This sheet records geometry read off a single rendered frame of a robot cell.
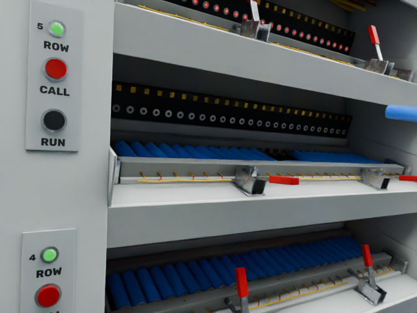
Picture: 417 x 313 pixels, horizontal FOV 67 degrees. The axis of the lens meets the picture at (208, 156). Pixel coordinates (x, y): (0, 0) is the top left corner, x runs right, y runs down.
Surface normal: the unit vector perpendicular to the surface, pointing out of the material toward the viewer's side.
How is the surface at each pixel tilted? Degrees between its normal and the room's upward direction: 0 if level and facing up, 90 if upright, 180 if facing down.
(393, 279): 19
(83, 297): 90
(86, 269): 90
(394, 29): 90
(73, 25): 90
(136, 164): 109
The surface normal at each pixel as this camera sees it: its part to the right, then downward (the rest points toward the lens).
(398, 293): 0.19, -0.94
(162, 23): 0.47, 0.33
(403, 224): -0.86, -0.03
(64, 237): 0.51, 0.01
